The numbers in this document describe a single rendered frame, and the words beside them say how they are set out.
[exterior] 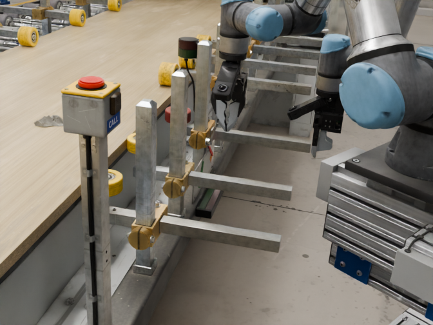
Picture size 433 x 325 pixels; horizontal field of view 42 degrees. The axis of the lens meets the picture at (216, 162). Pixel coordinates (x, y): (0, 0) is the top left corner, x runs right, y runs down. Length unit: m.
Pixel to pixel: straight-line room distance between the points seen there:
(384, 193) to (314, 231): 1.77
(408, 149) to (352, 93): 0.18
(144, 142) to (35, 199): 0.26
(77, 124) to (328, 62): 0.88
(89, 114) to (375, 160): 0.59
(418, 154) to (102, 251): 0.61
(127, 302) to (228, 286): 1.25
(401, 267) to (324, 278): 1.55
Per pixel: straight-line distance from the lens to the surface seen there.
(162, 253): 1.41
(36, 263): 1.29
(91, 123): 0.88
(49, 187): 1.29
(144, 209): 1.25
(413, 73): 1.02
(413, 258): 1.05
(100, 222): 0.98
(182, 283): 2.48
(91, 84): 0.88
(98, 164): 0.93
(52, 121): 1.64
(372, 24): 1.02
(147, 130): 1.17
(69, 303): 1.40
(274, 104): 4.19
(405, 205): 1.17
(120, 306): 1.25
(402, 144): 1.14
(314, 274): 2.62
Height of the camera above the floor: 1.49
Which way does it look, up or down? 25 degrees down
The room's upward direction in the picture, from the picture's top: 4 degrees clockwise
